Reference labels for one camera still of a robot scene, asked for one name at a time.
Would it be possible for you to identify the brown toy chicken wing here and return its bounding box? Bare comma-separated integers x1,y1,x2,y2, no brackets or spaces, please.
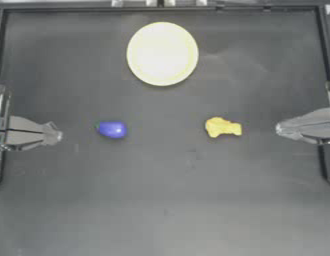
205,116,245,139

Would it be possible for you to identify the yellow round plate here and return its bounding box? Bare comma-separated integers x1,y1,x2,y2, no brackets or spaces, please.
126,21,201,87

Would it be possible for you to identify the blue toy eggplant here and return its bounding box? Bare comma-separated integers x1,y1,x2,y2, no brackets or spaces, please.
95,120,130,140

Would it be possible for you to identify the black metal frame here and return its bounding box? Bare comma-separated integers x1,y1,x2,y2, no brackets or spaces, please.
0,0,330,84

